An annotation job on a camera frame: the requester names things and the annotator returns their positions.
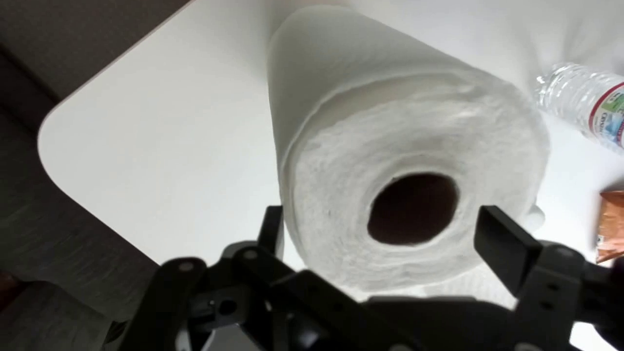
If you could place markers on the grey pillow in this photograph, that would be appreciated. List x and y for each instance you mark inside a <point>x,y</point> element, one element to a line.
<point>46,323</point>

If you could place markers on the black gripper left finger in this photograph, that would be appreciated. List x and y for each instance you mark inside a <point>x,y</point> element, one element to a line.
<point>272,235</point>

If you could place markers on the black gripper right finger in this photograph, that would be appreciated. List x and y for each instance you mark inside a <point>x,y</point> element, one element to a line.
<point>510,255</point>

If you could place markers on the dark sofa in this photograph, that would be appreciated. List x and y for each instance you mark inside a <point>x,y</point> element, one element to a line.
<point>40,247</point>

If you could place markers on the white paper towel roll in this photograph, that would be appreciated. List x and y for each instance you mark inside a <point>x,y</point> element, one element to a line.
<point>364,130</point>

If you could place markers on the clear plastic water bottle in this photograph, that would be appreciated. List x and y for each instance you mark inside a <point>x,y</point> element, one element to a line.
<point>588,101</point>

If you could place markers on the orange chip bag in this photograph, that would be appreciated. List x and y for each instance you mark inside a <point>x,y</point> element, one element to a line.
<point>613,226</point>

